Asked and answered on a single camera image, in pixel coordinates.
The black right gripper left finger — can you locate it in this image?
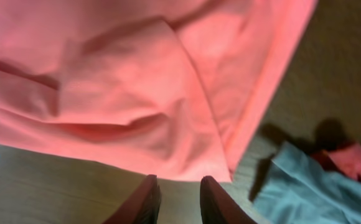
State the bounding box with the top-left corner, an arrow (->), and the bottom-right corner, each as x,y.
103,175 -> 161,224

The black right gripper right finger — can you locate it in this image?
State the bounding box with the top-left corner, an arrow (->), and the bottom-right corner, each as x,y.
200,176 -> 256,224

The grey t-shirt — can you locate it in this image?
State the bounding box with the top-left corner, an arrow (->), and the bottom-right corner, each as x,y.
253,142 -> 361,223

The salmon pink t-shirt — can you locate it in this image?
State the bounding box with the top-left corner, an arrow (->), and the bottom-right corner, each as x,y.
0,0 -> 316,182

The red printed t-shirt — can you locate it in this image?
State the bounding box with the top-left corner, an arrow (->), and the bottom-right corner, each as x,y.
311,142 -> 361,182

